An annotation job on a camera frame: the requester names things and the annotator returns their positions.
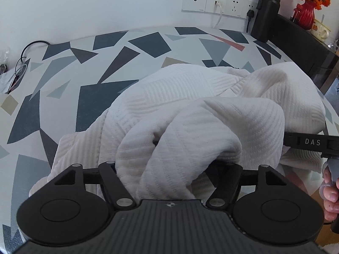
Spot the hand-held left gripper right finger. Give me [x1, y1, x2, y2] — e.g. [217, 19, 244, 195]
[205, 161, 288, 209]

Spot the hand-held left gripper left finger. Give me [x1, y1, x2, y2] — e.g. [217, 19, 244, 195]
[53, 161, 136, 209]

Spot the white textured knit sweater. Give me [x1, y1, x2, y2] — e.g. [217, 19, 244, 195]
[29, 63, 327, 202]

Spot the person's right hand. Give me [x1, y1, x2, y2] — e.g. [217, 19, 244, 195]
[319, 163, 339, 221]

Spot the geometric patterned table mat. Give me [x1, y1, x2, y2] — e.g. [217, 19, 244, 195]
[0, 26, 335, 252]

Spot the black cabinet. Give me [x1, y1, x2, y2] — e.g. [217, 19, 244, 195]
[267, 13, 339, 90]

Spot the white floral cup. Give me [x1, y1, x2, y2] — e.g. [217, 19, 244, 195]
[310, 18, 331, 43]

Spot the red ribbed vase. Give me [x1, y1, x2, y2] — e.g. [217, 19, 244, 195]
[291, 1, 317, 31]

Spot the black insulated bottle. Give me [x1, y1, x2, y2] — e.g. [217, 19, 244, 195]
[250, 0, 282, 43]

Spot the clear plastic bag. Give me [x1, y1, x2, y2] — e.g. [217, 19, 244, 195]
[0, 46, 13, 73]

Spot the black power plug with cord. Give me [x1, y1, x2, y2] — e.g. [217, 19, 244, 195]
[246, 9, 256, 34]

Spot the white wall power socket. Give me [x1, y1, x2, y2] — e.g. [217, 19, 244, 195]
[226, 0, 246, 17]
[243, 1, 258, 19]

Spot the black looped cable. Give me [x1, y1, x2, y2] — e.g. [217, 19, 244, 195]
[21, 40, 51, 59]

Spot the white charging cable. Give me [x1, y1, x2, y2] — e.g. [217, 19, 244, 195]
[213, 0, 223, 28]

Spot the white wall data port plate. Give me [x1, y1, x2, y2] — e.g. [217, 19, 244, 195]
[206, 0, 228, 15]

